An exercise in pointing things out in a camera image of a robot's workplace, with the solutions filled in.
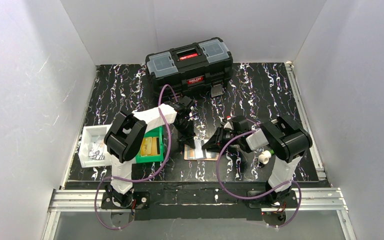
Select yellow cards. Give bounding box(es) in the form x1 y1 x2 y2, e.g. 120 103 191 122
140 136 161 157

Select printed card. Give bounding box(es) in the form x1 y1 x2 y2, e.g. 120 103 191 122
88 140 105 161

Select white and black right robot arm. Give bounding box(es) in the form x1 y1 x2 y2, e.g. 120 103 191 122
202 115 313 204

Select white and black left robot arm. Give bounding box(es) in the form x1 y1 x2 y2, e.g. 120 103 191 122
103 96 196 208

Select black plastic toolbox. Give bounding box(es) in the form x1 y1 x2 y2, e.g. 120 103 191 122
145 37 233 101

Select white plastic bin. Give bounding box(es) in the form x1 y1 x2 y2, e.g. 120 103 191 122
78 124 111 168

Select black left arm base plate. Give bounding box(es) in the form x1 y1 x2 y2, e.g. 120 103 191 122
98 191 151 210

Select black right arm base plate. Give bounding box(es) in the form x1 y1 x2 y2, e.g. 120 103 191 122
244 190 299 213

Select aluminium front rail frame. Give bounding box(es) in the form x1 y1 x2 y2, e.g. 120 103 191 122
42 188 356 240

